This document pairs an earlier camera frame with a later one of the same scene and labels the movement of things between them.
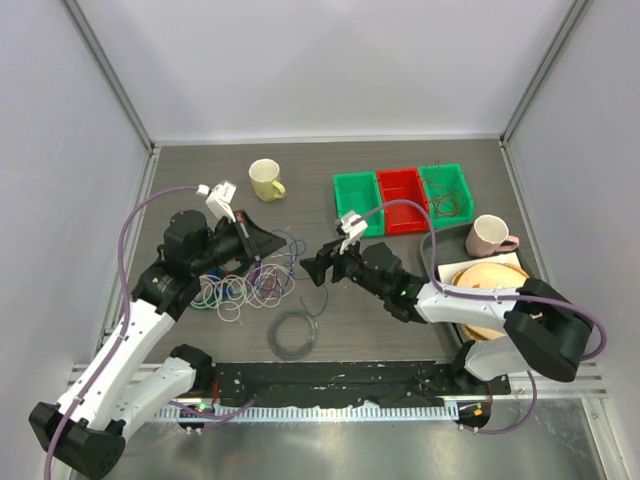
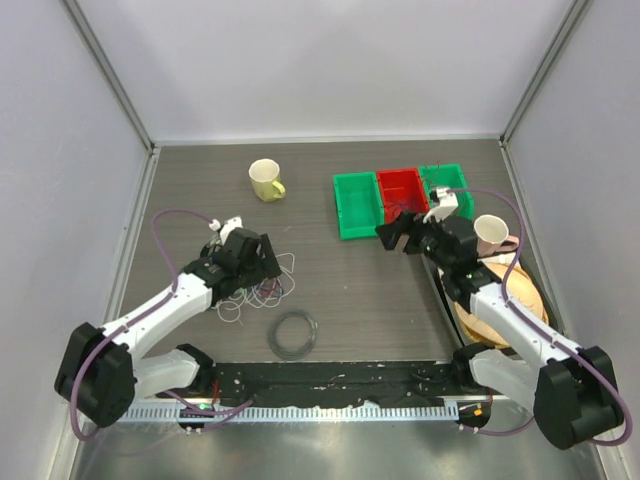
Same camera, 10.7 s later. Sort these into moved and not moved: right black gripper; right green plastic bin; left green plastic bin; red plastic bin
Moved: right black gripper
Not moved: red plastic bin; left green plastic bin; right green plastic bin
